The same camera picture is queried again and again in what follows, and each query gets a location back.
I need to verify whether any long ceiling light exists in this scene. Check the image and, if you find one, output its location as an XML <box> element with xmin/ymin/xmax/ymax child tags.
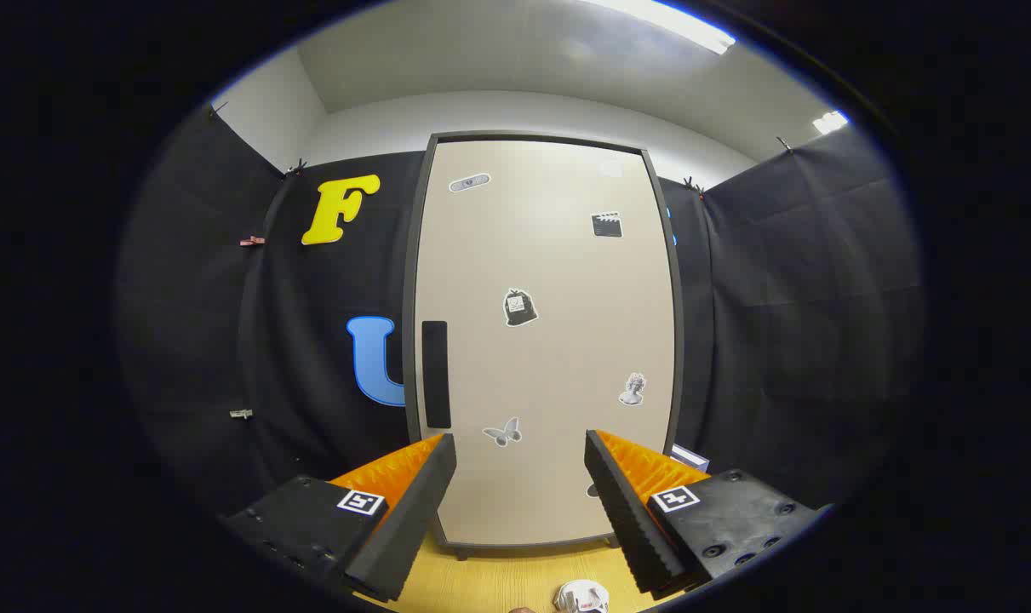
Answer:
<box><xmin>579</xmin><ymin>0</ymin><xmax>737</xmax><ymax>56</ymax></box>

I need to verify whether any grey cabinet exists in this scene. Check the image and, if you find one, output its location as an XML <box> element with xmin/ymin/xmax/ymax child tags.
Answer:
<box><xmin>401</xmin><ymin>130</ymin><xmax>686</xmax><ymax>561</ymax></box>

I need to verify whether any black cabinet door handle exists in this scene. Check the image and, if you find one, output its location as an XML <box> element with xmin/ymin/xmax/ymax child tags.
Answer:
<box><xmin>421</xmin><ymin>321</ymin><xmax>452</xmax><ymax>429</ymax></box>

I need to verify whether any beige cabinet door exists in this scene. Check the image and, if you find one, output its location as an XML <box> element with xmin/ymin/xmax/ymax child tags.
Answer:
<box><xmin>413</xmin><ymin>139</ymin><xmax>678</xmax><ymax>546</ymax></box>

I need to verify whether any white shoe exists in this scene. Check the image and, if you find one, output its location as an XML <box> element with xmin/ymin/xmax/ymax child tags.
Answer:
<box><xmin>554</xmin><ymin>580</ymin><xmax>610</xmax><ymax>613</ymax></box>

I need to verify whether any black backdrop cloth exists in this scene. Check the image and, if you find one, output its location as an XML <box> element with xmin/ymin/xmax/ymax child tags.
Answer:
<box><xmin>115</xmin><ymin>106</ymin><xmax>925</xmax><ymax>546</ymax></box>

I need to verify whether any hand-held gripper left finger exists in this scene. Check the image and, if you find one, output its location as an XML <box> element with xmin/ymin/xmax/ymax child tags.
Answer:
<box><xmin>221</xmin><ymin>433</ymin><xmax>458</xmax><ymax>604</ymax></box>

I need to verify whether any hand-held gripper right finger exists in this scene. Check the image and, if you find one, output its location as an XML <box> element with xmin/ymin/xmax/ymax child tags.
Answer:
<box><xmin>585</xmin><ymin>429</ymin><xmax>822</xmax><ymax>597</ymax></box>

